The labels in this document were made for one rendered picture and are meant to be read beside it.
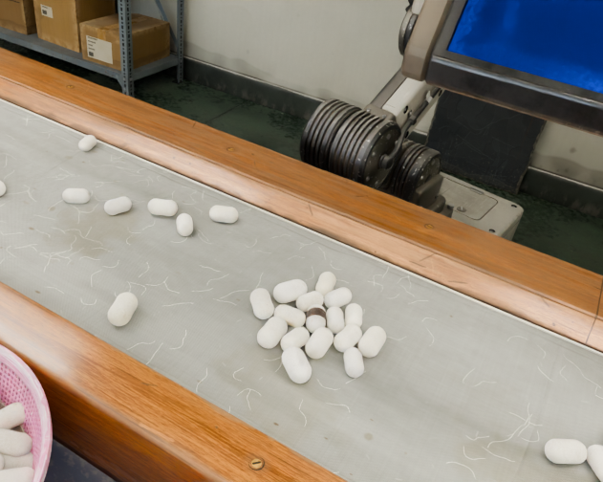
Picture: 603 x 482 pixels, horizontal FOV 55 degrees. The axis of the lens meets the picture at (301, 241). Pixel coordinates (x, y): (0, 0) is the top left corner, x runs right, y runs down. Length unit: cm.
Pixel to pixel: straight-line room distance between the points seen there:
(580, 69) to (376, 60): 240
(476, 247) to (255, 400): 35
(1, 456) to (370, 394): 30
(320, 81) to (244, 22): 47
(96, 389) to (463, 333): 37
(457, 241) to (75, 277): 44
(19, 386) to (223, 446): 18
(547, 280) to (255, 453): 41
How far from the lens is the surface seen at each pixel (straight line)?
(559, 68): 32
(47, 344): 54
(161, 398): 49
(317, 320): 57
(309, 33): 281
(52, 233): 71
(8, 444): 51
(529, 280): 71
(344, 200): 75
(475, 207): 144
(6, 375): 54
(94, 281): 63
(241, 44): 301
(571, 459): 56
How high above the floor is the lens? 114
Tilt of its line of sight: 35 degrees down
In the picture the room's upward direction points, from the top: 9 degrees clockwise
